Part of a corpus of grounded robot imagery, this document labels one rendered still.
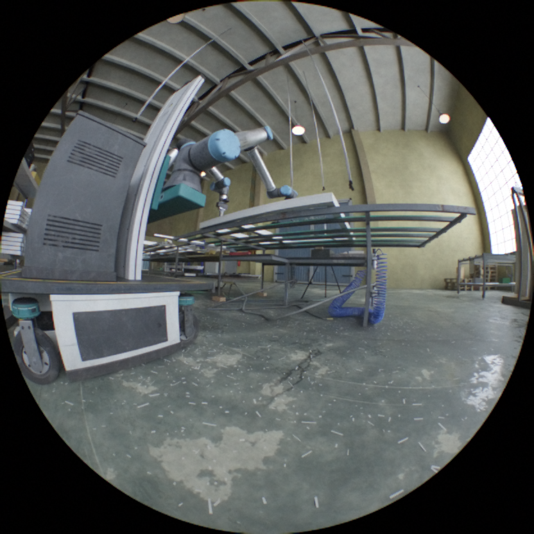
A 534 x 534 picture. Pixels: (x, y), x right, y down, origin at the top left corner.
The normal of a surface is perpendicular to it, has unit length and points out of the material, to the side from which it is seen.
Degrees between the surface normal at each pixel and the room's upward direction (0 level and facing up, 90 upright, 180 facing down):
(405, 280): 90
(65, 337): 90
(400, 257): 90
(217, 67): 180
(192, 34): 180
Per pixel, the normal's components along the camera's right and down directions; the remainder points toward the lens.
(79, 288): 0.92, 0.03
